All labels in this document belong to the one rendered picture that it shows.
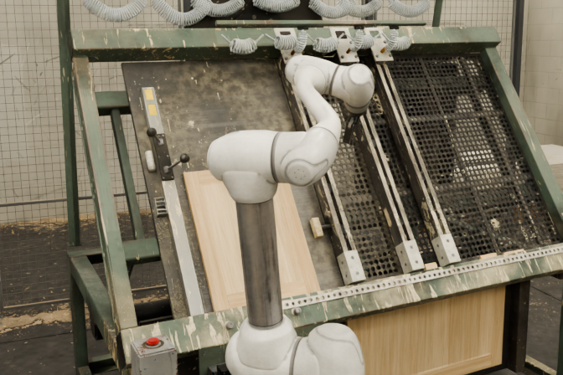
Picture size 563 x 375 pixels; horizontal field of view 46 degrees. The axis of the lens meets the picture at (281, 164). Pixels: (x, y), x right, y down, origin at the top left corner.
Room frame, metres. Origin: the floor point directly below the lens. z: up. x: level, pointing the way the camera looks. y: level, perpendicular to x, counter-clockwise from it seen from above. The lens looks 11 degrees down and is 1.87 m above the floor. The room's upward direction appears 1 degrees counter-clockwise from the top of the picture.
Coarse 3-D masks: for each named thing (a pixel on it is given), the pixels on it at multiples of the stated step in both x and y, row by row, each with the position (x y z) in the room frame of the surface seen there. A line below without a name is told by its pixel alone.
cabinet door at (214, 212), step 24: (192, 192) 2.51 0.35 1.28; (216, 192) 2.55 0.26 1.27; (288, 192) 2.66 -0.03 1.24; (192, 216) 2.47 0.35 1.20; (216, 216) 2.49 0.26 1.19; (288, 216) 2.59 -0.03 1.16; (216, 240) 2.43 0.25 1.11; (288, 240) 2.53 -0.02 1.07; (216, 264) 2.37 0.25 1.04; (240, 264) 2.41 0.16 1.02; (288, 264) 2.47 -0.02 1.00; (312, 264) 2.51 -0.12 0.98; (216, 288) 2.31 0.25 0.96; (240, 288) 2.35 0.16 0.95; (288, 288) 2.41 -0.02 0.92; (312, 288) 2.44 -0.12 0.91
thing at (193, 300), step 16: (144, 96) 2.67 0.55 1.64; (144, 112) 2.67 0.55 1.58; (160, 128) 2.61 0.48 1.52; (160, 176) 2.49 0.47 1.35; (176, 192) 2.47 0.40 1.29; (176, 208) 2.43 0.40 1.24; (176, 224) 2.39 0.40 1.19; (176, 240) 2.35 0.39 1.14; (176, 256) 2.34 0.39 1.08; (192, 272) 2.30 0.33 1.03; (192, 288) 2.26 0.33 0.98; (192, 304) 2.23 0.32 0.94
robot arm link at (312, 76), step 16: (288, 64) 2.17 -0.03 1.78; (304, 64) 2.13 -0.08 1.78; (320, 64) 2.13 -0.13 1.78; (336, 64) 2.16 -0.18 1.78; (288, 80) 2.19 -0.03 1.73; (304, 80) 2.05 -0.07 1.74; (320, 80) 2.10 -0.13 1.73; (304, 96) 1.98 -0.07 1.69; (320, 96) 1.95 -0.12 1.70; (320, 112) 1.86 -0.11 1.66; (336, 128) 1.76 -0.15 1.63
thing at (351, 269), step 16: (304, 32) 2.91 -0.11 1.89; (304, 48) 2.92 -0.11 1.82; (288, 96) 2.96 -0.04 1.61; (304, 112) 2.88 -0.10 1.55; (304, 128) 2.82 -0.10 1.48; (320, 192) 2.70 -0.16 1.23; (336, 192) 2.68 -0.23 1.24; (336, 208) 2.65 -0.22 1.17; (336, 224) 2.59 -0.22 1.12; (336, 240) 2.58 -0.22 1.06; (352, 240) 2.57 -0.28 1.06; (352, 256) 2.52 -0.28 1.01; (352, 272) 2.48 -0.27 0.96
